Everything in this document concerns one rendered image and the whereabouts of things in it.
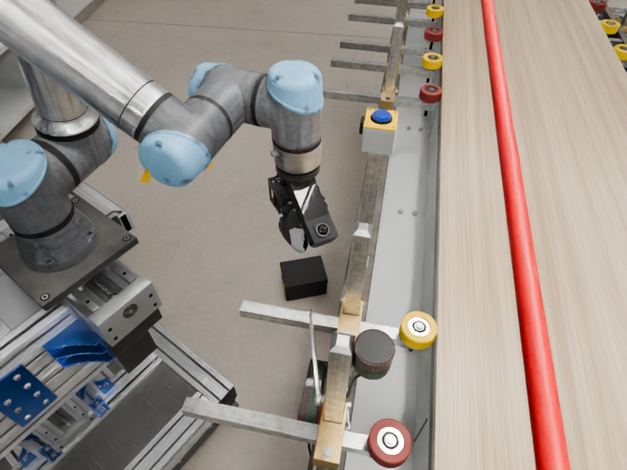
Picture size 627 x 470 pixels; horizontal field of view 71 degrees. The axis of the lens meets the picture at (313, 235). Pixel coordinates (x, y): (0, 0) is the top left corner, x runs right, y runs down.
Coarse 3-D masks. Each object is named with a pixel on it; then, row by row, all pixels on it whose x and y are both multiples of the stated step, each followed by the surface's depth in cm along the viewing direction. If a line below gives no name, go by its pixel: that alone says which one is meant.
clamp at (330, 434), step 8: (344, 408) 88; (344, 416) 87; (320, 424) 86; (328, 424) 86; (336, 424) 86; (344, 424) 86; (320, 432) 85; (328, 432) 85; (336, 432) 85; (320, 440) 84; (328, 440) 84; (336, 440) 84; (320, 448) 83; (336, 448) 83; (320, 456) 82; (336, 456) 82; (320, 464) 84; (328, 464) 83; (336, 464) 82
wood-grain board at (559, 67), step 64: (448, 0) 217; (512, 0) 218; (576, 0) 218; (448, 64) 174; (512, 64) 175; (576, 64) 175; (448, 128) 146; (576, 128) 147; (448, 192) 126; (576, 192) 126; (448, 256) 110; (576, 256) 110; (448, 320) 98; (512, 320) 98; (576, 320) 98; (448, 384) 88; (512, 384) 89; (576, 384) 89; (448, 448) 81; (512, 448) 81; (576, 448) 81
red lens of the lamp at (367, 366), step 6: (366, 330) 66; (378, 330) 66; (354, 348) 65; (354, 354) 65; (360, 360) 63; (390, 360) 63; (360, 366) 64; (366, 366) 63; (372, 366) 63; (378, 366) 62; (384, 366) 63; (372, 372) 64; (378, 372) 64
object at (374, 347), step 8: (360, 336) 65; (368, 336) 65; (376, 336) 65; (384, 336) 65; (360, 344) 64; (368, 344) 64; (376, 344) 64; (384, 344) 64; (392, 344) 64; (360, 352) 64; (368, 352) 64; (376, 352) 64; (384, 352) 64; (392, 352) 64; (368, 360) 63; (376, 360) 63; (384, 360) 63; (352, 368) 67; (360, 376) 72; (352, 384) 76
